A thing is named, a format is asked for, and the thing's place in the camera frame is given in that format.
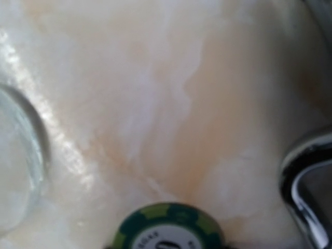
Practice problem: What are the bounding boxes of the clear round plastic lid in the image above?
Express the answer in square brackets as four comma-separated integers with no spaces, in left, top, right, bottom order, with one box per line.
[1,85,50,236]

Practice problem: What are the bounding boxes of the dropped green poker chip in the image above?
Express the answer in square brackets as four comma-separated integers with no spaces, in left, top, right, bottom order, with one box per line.
[110,202,226,248]

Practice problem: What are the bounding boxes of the aluminium poker case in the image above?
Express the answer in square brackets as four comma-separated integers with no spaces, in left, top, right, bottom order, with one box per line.
[279,0,332,249]

